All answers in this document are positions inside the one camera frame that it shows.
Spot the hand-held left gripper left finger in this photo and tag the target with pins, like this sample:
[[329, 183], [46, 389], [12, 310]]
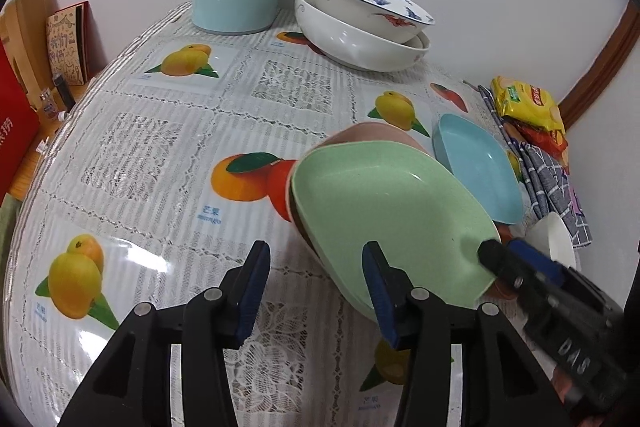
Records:
[[252, 292]]

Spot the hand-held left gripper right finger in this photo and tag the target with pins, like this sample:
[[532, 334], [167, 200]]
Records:
[[380, 297]]

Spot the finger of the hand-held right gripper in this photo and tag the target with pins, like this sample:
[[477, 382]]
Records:
[[535, 257], [500, 262]]

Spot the small white bowl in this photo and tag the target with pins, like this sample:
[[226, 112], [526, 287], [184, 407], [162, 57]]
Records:
[[550, 237]]

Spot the green plate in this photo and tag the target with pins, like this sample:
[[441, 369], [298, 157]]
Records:
[[380, 197]]

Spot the blue plate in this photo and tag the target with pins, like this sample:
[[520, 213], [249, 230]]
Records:
[[470, 157]]

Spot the pink plate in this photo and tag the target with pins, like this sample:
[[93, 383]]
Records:
[[370, 133]]

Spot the grey checked cloth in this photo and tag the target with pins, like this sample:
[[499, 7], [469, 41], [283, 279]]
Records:
[[550, 172]]

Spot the red chip bag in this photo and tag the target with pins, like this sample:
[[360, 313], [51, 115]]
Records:
[[545, 139]]

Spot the yellow chip bag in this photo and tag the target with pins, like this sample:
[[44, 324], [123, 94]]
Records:
[[530, 102]]

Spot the fruit print lace tablecloth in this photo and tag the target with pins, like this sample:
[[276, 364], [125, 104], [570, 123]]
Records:
[[150, 132]]

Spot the wooden door trim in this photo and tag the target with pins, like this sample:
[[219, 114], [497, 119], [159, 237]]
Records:
[[605, 62]]

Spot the large white bowl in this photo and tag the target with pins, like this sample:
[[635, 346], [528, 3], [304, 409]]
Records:
[[350, 42]]

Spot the small black bottle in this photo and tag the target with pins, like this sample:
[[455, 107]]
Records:
[[62, 89]]

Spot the red box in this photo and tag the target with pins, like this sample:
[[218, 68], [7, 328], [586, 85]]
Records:
[[15, 132]]

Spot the floral print bowl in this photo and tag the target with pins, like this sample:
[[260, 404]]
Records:
[[360, 7]]

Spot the printed cardboard box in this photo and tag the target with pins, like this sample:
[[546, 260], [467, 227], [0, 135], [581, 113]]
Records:
[[65, 47]]

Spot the wooden board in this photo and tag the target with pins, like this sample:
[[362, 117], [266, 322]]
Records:
[[25, 17]]

